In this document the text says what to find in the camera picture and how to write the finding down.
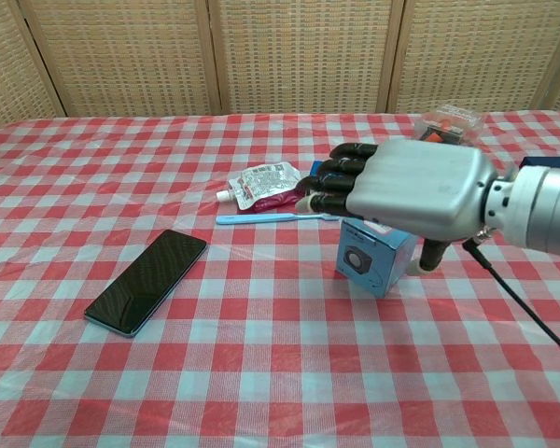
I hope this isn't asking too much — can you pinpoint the small blue speaker box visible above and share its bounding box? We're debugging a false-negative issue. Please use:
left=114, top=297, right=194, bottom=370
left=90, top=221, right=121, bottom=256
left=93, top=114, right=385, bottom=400
left=336, top=217, right=421, bottom=299

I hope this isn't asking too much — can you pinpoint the silver spouted food pouch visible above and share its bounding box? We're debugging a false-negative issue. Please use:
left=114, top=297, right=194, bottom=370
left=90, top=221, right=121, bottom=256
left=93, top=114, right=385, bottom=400
left=216, top=161, right=305, bottom=214

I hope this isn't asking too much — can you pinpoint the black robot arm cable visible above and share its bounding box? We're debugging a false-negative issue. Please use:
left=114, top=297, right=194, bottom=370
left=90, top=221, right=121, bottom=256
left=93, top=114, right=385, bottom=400
left=462, top=236, right=560, bottom=363

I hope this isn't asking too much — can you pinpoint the long dark blue box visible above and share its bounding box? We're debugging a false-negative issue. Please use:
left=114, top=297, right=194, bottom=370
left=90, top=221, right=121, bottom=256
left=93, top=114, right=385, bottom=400
left=516, top=156, right=560, bottom=171

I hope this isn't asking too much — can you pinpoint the red white checkered tablecloth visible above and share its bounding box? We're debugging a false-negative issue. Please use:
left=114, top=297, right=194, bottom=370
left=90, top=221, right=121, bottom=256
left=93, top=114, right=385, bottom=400
left=0, top=109, right=560, bottom=448

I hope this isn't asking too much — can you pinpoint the black smartphone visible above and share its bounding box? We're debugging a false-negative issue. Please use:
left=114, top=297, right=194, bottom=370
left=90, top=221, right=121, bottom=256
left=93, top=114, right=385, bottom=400
left=83, top=228, right=209, bottom=338

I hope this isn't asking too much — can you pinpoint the blue toothbrush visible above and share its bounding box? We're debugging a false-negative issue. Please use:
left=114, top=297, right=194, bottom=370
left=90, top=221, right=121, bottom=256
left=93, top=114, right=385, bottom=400
left=215, top=211, right=338, bottom=227

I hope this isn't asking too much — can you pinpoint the clear red black snack pack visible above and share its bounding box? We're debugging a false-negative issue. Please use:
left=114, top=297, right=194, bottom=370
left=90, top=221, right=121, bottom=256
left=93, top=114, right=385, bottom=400
left=413, top=102, right=484, bottom=144

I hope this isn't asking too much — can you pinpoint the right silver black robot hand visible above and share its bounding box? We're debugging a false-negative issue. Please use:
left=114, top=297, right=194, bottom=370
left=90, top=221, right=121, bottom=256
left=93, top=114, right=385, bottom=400
left=294, top=138, right=500, bottom=274

